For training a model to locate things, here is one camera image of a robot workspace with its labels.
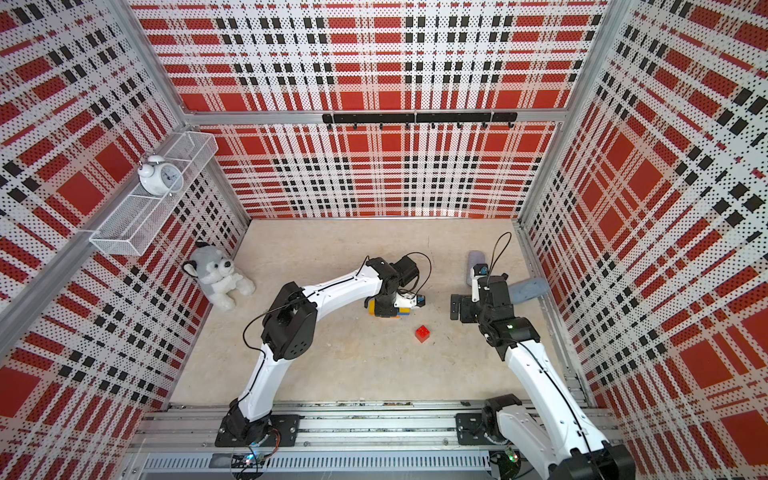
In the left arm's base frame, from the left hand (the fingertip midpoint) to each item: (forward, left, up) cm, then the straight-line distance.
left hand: (388, 303), depth 93 cm
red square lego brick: (-10, -11, -1) cm, 14 cm away
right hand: (-5, -25, +11) cm, 27 cm away
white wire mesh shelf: (+19, +75, +20) cm, 81 cm away
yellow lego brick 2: (-4, -5, +2) cm, 7 cm away
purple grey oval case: (+20, -31, -2) cm, 37 cm away
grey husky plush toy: (+3, +50, +13) cm, 52 cm away
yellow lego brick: (-5, +4, +7) cm, 10 cm away
